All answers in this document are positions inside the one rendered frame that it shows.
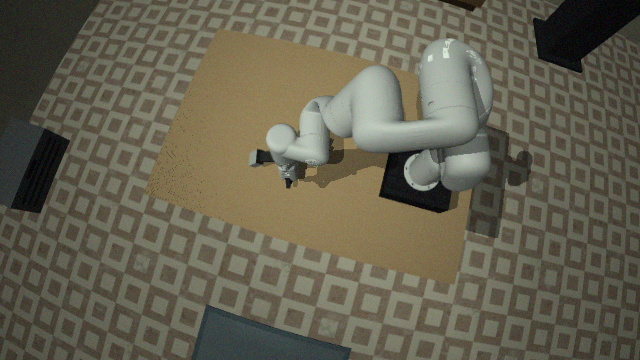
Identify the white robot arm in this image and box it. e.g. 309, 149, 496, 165
249, 38, 494, 192

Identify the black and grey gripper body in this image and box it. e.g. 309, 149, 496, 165
275, 161, 299, 181

